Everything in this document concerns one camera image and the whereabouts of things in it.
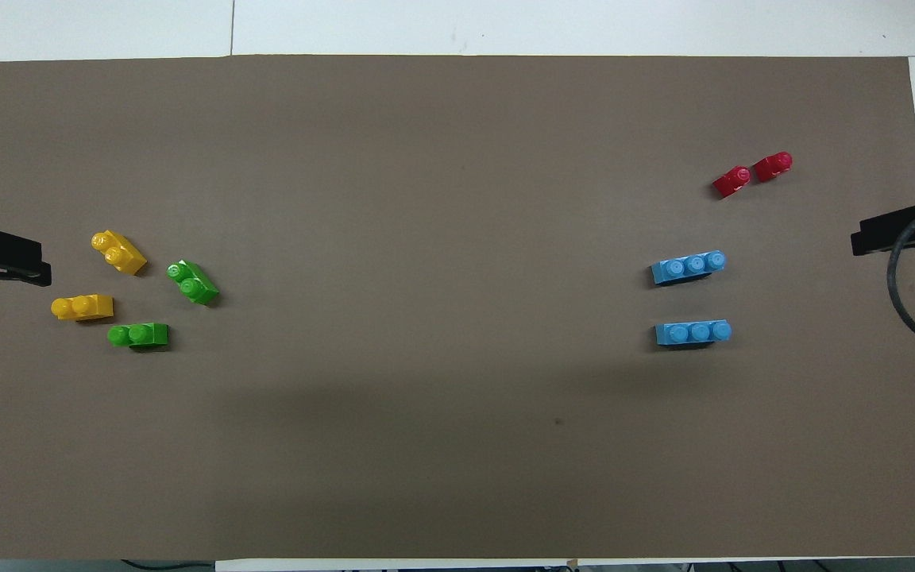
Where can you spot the blue three-stud toy block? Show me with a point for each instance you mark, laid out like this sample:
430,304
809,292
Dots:
689,268
693,333

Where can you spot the green two-stud toy block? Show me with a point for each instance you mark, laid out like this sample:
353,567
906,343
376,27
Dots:
140,335
193,283

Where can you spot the red one-stud toy block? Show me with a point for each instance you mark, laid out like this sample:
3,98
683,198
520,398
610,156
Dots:
732,182
774,166

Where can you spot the yellow two-stud toy block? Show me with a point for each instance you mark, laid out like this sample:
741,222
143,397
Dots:
119,253
83,307

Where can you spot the brown table mat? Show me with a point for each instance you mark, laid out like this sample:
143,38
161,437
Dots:
457,159

